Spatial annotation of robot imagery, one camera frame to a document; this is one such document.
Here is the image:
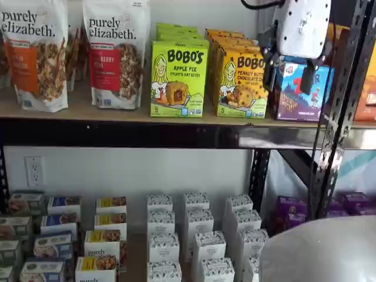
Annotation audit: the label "purple snack box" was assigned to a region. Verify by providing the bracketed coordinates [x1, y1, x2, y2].
[275, 195, 308, 215]
[325, 199, 343, 218]
[273, 213, 308, 236]
[340, 192, 371, 217]

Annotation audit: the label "white granola pouch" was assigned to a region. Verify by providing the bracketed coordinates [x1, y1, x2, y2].
[75, 28, 90, 82]
[0, 29, 12, 89]
[66, 25, 82, 93]

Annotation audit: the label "grey green label box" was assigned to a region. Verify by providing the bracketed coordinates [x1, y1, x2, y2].
[8, 192, 45, 217]
[0, 216, 32, 242]
[0, 266, 15, 282]
[0, 240, 23, 267]

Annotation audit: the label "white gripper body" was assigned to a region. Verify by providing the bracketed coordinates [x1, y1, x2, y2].
[273, 0, 331, 59]

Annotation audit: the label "white patterned-top carton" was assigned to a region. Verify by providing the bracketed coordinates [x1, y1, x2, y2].
[185, 208, 214, 250]
[192, 231, 227, 265]
[231, 209, 262, 236]
[237, 229, 270, 261]
[200, 257, 235, 282]
[224, 194, 254, 233]
[147, 210, 176, 236]
[146, 260, 182, 282]
[184, 192, 210, 211]
[147, 193, 173, 213]
[148, 233, 180, 263]
[243, 257, 261, 282]

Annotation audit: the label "perforated steel rack upright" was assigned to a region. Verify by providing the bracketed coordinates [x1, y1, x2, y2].
[311, 0, 376, 212]

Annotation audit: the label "blue purple Zbar box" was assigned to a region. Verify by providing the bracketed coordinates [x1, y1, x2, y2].
[268, 55, 335, 122]

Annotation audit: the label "green Bobo's oat bites box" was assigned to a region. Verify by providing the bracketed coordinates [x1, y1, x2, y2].
[156, 29, 203, 38]
[157, 35, 207, 43]
[150, 40, 210, 118]
[155, 22, 198, 32]

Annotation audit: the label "wooden shelf board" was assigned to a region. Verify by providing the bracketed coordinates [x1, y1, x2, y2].
[0, 67, 376, 130]

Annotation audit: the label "black metal shelving rack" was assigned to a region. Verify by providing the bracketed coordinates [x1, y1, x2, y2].
[0, 116, 376, 217]

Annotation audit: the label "yellow label granola box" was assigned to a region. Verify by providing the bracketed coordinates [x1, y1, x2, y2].
[75, 256, 119, 282]
[84, 229, 127, 260]
[96, 196, 127, 214]
[93, 213, 127, 233]

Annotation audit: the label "white wall outlet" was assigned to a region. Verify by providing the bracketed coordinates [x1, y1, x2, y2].
[25, 156, 45, 188]

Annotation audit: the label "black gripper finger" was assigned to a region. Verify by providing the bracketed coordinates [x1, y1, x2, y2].
[263, 53, 284, 89]
[301, 59, 318, 95]

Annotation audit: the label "orange label granola bag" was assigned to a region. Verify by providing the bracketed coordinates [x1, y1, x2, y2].
[0, 0, 70, 113]

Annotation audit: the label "orange Bobo's oat bites box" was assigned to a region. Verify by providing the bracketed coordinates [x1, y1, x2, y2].
[207, 34, 254, 45]
[211, 40, 260, 53]
[216, 46, 270, 119]
[204, 28, 246, 39]

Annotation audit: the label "red label granola bag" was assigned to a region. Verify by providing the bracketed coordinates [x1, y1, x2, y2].
[82, 0, 151, 110]

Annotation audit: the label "orange brown snack box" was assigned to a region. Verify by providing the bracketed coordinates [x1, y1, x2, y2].
[327, 23, 352, 64]

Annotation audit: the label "blue label granola box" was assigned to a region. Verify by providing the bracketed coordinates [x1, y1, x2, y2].
[19, 258, 65, 282]
[40, 213, 79, 236]
[33, 233, 73, 261]
[46, 196, 82, 215]

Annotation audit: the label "white patterned small boxes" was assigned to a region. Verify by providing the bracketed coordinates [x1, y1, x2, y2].
[73, 205, 206, 282]

